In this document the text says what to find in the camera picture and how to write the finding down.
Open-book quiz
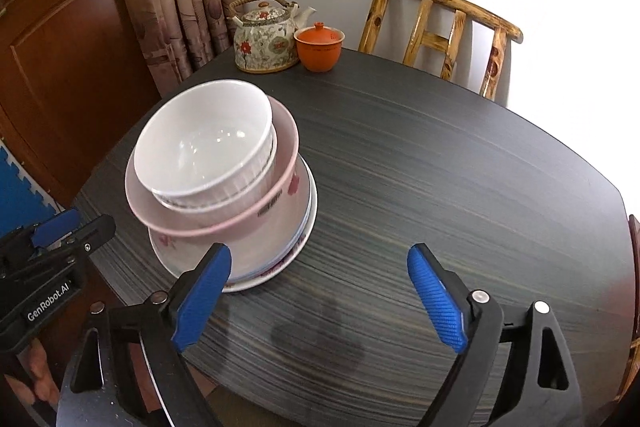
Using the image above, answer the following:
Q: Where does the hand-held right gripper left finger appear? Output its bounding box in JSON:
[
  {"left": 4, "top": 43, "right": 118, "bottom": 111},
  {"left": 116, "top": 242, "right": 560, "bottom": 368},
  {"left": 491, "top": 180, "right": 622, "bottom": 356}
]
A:
[{"left": 70, "top": 243, "right": 232, "bottom": 427}]

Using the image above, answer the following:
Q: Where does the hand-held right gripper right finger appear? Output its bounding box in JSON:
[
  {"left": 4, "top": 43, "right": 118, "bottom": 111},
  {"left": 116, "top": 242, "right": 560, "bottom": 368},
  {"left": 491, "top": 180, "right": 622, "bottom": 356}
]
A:
[{"left": 407, "top": 243, "right": 583, "bottom": 427}]

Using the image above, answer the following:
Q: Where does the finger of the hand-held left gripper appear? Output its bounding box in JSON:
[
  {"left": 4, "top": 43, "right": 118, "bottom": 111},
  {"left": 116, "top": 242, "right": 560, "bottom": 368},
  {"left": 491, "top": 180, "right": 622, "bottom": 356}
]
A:
[
  {"left": 50, "top": 214, "right": 117, "bottom": 263},
  {"left": 30, "top": 208, "right": 81, "bottom": 248}
]

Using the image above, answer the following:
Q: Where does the large white pink-flower plate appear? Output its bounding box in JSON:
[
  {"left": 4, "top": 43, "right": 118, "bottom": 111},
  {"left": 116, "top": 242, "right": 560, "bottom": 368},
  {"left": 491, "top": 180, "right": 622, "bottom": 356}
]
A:
[{"left": 148, "top": 157, "right": 319, "bottom": 294}]

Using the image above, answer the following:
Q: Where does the white bowl blue base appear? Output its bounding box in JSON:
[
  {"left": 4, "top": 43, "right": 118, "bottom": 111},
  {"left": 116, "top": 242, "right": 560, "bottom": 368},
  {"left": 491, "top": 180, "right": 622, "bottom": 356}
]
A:
[{"left": 152, "top": 127, "right": 278, "bottom": 214}]

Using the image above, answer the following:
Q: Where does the white ribbed bowl pink base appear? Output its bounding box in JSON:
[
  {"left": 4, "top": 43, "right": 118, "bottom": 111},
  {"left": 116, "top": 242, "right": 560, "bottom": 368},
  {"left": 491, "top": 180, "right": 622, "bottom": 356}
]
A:
[{"left": 133, "top": 79, "right": 277, "bottom": 212}]

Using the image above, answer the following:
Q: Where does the person's left hand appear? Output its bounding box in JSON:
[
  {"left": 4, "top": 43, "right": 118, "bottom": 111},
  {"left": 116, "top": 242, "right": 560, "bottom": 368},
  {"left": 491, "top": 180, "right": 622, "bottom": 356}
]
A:
[{"left": 5, "top": 341, "right": 59, "bottom": 409}]

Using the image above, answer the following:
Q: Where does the blue foam mat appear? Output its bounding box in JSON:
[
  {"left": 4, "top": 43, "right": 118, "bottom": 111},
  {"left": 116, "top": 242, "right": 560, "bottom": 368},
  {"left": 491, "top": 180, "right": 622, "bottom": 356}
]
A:
[{"left": 0, "top": 141, "right": 67, "bottom": 238}]

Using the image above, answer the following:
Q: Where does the brown wooden door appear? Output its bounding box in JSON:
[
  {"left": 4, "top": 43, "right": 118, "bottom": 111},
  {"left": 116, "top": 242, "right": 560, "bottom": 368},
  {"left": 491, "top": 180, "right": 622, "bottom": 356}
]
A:
[{"left": 0, "top": 0, "right": 161, "bottom": 208}]

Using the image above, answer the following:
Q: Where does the light wooden chair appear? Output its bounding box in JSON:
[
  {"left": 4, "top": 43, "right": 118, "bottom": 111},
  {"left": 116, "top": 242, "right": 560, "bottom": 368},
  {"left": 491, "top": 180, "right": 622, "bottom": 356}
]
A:
[{"left": 357, "top": 0, "right": 523, "bottom": 102}]

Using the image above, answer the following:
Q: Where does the floral ceramic teapot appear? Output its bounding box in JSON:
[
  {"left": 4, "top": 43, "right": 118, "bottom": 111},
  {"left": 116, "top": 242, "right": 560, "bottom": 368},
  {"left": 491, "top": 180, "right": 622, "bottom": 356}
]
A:
[{"left": 227, "top": 0, "right": 318, "bottom": 75}]

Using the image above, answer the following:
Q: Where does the orange lidded cup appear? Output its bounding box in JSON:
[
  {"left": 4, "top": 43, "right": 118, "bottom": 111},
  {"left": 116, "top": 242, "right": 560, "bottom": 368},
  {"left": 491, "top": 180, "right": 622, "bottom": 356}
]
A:
[{"left": 293, "top": 22, "right": 346, "bottom": 72}]

